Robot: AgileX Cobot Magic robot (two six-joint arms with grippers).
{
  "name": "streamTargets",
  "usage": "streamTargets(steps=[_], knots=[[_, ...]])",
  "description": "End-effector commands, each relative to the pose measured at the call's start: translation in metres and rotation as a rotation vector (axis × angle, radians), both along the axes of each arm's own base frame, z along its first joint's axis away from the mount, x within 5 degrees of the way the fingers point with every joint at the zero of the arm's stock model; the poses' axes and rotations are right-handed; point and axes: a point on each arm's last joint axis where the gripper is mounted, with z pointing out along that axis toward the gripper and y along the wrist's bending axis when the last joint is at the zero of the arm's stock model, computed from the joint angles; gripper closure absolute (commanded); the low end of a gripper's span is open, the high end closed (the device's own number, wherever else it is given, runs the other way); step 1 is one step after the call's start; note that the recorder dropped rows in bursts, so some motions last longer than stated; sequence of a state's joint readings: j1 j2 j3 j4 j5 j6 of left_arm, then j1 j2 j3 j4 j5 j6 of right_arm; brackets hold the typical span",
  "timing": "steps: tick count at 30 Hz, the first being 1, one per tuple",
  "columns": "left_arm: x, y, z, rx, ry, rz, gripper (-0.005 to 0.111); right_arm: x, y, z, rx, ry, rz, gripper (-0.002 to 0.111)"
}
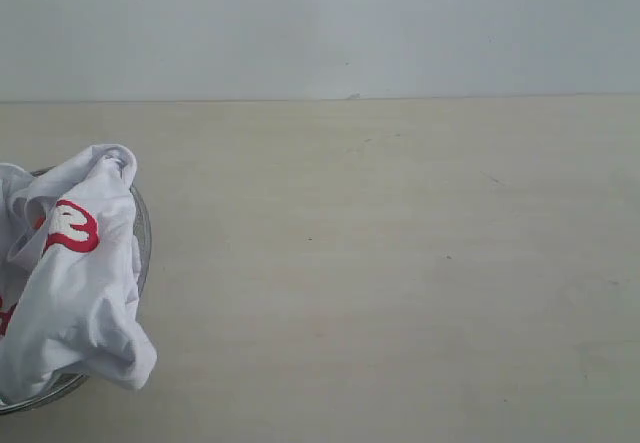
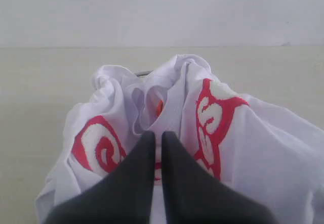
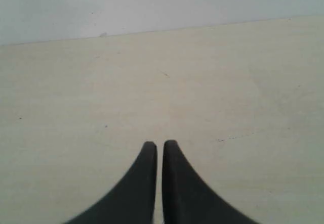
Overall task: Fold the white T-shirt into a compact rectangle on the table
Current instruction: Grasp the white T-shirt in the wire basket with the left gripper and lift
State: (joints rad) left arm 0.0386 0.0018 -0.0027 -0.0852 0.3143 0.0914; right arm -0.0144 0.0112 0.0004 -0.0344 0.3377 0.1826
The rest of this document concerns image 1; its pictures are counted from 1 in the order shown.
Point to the metal wire mesh basket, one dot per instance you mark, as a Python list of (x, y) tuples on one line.
[(67, 383)]

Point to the white t-shirt red Chinese logo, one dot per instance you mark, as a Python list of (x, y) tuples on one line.
[(70, 266)]

